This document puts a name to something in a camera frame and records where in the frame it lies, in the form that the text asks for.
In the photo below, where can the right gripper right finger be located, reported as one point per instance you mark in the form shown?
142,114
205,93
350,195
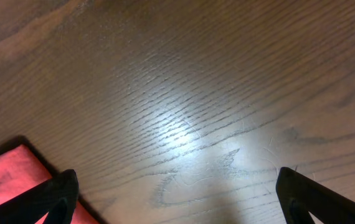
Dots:
302,198

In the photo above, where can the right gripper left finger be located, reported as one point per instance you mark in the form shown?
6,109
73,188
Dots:
55,200

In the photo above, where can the red t-shirt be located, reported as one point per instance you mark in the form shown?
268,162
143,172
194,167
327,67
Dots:
20,171

